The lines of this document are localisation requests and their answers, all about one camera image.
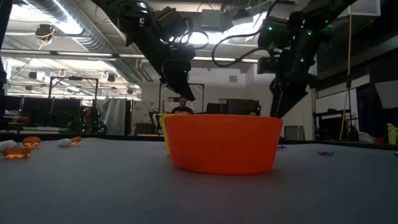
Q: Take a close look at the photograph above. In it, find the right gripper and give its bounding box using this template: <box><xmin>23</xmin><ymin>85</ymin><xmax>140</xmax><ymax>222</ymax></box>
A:
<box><xmin>269</xmin><ymin>21</ymin><xmax>326</xmax><ymax>119</ymax></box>

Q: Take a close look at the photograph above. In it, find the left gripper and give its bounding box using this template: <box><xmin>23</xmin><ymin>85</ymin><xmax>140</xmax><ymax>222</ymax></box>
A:
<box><xmin>136</xmin><ymin>29</ymin><xmax>197</xmax><ymax>103</ymax></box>

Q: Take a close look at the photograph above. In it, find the yellow plastic basket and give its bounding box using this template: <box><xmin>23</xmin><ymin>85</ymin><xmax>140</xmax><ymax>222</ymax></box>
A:
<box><xmin>158</xmin><ymin>113</ymin><xmax>175</xmax><ymax>156</ymax></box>

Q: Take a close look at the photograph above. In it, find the person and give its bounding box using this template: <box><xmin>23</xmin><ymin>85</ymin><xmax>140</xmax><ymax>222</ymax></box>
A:
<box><xmin>170</xmin><ymin>96</ymin><xmax>195</xmax><ymax>115</ymax></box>

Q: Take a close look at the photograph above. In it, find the grey box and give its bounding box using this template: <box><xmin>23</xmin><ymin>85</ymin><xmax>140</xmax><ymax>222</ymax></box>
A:
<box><xmin>284</xmin><ymin>124</ymin><xmax>306</xmax><ymax>141</ymax></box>

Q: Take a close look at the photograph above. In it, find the small black monitor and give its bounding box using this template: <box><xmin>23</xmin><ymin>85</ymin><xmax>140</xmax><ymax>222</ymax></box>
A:
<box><xmin>206</xmin><ymin>102</ymin><xmax>228</xmax><ymax>114</ymax></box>

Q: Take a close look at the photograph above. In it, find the wide black monitor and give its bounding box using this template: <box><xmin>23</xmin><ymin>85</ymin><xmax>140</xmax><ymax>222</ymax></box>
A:
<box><xmin>226</xmin><ymin>98</ymin><xmax>262</xmax><ymax>116</ymax></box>

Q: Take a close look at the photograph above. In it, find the whiteboard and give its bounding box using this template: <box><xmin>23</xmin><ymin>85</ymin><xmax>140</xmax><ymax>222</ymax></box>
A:
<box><xmin>315</xmin><ymin>88</ymin><xmax>359</xmax><ymax>115</ymax></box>

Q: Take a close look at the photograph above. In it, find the black shelf unit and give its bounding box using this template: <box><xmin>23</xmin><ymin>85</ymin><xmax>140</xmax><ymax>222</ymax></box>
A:
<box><xmin>312</xmin><ymin>108</ymin><xmax>352</xmax><ymax>141</ymax></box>

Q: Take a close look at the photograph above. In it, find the black pole stand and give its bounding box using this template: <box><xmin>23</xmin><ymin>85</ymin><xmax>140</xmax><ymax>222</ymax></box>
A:
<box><xmin>344</xmin><ymin>76</ymin><xmax>359</xmax><ymax>141</ymax></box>

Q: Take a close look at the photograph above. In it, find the grey plastic cover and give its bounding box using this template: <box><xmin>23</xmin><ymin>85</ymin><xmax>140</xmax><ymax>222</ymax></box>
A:
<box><xmin>98</xmin><ymin>98</ymin><xmax>128</xmax><ymax>135</ymax></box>

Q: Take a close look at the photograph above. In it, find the orange plastic bowl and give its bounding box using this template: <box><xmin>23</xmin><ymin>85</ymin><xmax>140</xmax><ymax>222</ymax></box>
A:
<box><xmin>164</xmin><ymin>113</ymin><xmax>284</xmax><ymax>175</ymax></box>

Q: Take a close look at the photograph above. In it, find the large ceiling light panel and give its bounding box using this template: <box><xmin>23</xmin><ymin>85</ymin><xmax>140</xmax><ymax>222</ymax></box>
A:
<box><xmin>186</xmin><ymin>12</ymin><xmax>296</xmax><ymax>46</ymax></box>

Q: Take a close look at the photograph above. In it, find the white bag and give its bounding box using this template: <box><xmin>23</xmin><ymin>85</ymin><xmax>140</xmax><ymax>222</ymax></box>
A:
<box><xmin>358</xmin><ymin>131</ymin><xmax>376</xmax><ymax>144</ymax></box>

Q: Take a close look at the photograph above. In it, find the background robot with green lights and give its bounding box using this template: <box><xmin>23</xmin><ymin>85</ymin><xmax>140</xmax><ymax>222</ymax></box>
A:
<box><xmin>77</xmin><ymin>105</ymin><xmax>108</xmax><ymax>135</ymax></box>

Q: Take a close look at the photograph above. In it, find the long linear ceiling light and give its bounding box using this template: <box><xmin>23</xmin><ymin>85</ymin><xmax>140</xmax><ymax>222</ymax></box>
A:
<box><xmin>0</xmin><ymin>48</ymin><xmax>301</xmax><ymax>66</ymax></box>

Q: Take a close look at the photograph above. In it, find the yellow-green container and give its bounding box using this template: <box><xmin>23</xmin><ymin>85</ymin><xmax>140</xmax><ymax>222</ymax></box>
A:
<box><xmin>386</xmin><ymin>123</ymin><xmax>398</xmax><ymax>145</ymax></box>

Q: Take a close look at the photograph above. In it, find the blue-grey table mat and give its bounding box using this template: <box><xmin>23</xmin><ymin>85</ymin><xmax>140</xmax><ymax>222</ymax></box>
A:
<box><xmin>0</xmin><ymin>136</ymin><xmax>398</xmax><ymax>224</ymax></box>

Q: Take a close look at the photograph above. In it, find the dark desk monitor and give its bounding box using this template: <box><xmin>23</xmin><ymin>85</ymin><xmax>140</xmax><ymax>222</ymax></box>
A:
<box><xmin>22</xmin><ymin>98</ymin><xmax>52</xmax><ymax>127</ymax></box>
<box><xmin>51</xmin><ymin>98</ymin><xmax>82</xmax><ymax>128</ymax></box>

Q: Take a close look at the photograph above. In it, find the black gantry frame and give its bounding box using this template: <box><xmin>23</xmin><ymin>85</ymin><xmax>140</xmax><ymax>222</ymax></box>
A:
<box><xmin>158</xmin><ymin>82</ymin><xmax>205</xmax><ymax>114</ymax></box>
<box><xmin>48</xmin><ymin>76</ymin><xmax>100</xmax><ymax>108</ymax></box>

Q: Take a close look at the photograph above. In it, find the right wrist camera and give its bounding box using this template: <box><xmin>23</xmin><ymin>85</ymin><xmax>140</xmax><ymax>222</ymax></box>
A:
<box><xmin>257</xmin><ymin>56</ymin><xmax>280</xmax><ymax>75</ymax></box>

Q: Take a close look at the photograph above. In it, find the black right camera cable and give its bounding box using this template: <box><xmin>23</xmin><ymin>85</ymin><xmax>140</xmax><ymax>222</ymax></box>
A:
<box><xmin>211</xmin><ymin>29</ymin><xmax>270</xmax><ymax>68</ymax></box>

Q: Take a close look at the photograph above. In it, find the black camera cable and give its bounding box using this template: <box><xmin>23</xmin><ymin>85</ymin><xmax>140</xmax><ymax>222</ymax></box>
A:
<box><xmin>211</xmin><ymin>29</ymin><xmax>270</xmax><ymax>68</ymax></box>
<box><xmin>172</xmin><ymin>17</ymin><xmax>210</xmax><ymax>50</ymax></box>

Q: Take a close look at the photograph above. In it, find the black left camera cable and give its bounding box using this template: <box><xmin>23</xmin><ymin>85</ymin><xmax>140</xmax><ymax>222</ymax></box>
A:
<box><xmin>172</xmin><ymin>17</ymin><xmax>210</xmax><ymax>50</ymax></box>

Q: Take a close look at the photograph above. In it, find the yellow hanging cable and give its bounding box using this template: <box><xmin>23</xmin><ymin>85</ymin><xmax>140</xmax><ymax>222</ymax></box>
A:
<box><xmin>339</xmin><ymin>14</ymin><xmax>354</xmax><ymax>141</ymax></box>

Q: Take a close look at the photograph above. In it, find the white wall panel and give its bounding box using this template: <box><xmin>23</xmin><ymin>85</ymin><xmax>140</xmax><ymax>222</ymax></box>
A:
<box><xmin>374</xmin><ymin>80</ymin><xmax>398</xmax><ymax>110</ymax></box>

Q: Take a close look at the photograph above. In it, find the silver air duct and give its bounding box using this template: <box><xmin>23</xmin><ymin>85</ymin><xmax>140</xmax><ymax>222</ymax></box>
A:
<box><xmin>18</xmin><ymin>0</ymin><xmax>147</xmax><ymax>85</ymax></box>

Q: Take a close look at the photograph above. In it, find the ceiling cable reel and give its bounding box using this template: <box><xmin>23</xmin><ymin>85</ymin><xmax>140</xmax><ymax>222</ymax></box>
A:
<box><xmin>33</xmin><ymin>24</ymin><xmax>57</xmax><ymax>43</ymax></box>

